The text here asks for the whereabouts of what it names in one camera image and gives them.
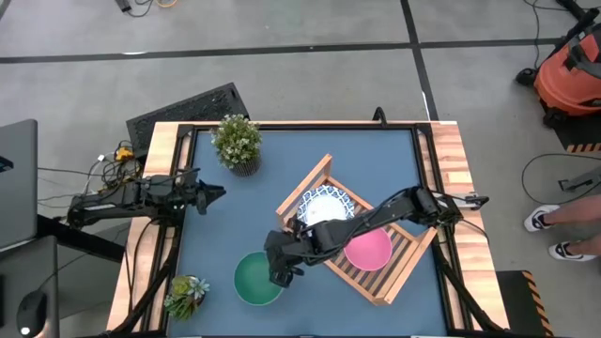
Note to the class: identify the blue table mat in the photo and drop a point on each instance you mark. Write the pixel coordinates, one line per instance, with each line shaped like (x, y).
(282, 150)

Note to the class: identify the green bowl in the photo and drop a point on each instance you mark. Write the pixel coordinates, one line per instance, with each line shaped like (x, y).
(253, 277)

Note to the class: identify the black frame strut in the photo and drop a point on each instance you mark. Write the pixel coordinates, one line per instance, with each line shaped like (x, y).
(462, 291)
(150, 291)

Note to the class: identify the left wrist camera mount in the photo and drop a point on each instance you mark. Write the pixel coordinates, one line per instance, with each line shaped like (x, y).
(193, 174)

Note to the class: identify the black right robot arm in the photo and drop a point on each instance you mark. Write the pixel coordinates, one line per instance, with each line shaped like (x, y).
(375, 218)

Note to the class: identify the black power adapter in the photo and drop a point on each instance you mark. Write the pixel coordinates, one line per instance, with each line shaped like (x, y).
(123, 4)

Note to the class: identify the green succulent potted plant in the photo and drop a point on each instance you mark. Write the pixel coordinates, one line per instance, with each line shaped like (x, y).
(185, 296)

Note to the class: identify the white flowering potted plant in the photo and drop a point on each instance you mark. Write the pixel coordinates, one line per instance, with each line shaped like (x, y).
(237, 141)

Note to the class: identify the blue patterned paper plate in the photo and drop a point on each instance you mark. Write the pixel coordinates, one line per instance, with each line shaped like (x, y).
(324, 206)

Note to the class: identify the grey closed laptop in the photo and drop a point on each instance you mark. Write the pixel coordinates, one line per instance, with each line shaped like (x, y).
(19, 188)

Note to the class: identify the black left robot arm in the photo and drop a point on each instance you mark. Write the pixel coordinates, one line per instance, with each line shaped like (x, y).
(117, 202)

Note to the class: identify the pink bowl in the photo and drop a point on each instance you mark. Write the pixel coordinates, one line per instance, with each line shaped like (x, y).
(371, 251)

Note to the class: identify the wooden slatted shelf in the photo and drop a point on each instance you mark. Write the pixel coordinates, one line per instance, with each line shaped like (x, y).
(305, 187)

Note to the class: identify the yellow power plug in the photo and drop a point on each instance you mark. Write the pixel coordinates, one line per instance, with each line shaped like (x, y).
(124, 153)

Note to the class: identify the black desk support bar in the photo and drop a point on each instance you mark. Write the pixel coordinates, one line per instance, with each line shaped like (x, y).
(80, 239)

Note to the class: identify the grey metal stand foot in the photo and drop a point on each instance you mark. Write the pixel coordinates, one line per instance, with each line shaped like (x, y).
(582, 180)

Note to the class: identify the black table frame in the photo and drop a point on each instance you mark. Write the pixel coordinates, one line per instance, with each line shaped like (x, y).
(305, 127)

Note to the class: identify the dark grey desk surface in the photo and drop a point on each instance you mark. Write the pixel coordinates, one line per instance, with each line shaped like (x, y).
(28, 267)

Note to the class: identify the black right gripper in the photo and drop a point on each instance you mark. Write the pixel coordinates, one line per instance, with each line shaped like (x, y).
(286, 251)

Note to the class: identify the black hazard-striped floor mat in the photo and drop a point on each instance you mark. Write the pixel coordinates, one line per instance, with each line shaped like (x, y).
(521, 305)
(582, 138)

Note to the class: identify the orange shop vacuum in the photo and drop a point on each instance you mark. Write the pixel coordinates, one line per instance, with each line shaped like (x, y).
(568, 80)

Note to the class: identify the black computer mouse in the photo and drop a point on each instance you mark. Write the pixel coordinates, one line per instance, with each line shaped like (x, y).
(32, 312)

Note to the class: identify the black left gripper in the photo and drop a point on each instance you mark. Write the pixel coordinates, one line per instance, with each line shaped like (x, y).
(188, 197)

